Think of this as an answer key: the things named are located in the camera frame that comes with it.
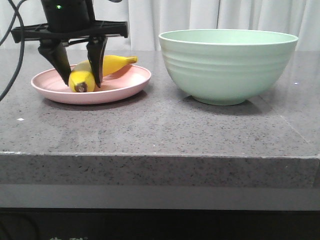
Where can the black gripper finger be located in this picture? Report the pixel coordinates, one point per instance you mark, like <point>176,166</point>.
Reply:
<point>95,54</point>
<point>54,52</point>

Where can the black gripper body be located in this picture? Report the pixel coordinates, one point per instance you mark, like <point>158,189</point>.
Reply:
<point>71,22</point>

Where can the yellow banana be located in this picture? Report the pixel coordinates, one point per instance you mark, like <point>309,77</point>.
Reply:
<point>81,78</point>

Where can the pink plate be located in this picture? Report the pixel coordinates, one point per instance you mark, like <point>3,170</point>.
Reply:
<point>120,85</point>

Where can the green ribbed bowl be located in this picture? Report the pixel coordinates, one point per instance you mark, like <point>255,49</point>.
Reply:
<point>225,66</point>

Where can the white curtain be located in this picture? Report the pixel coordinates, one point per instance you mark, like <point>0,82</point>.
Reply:
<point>148,18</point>

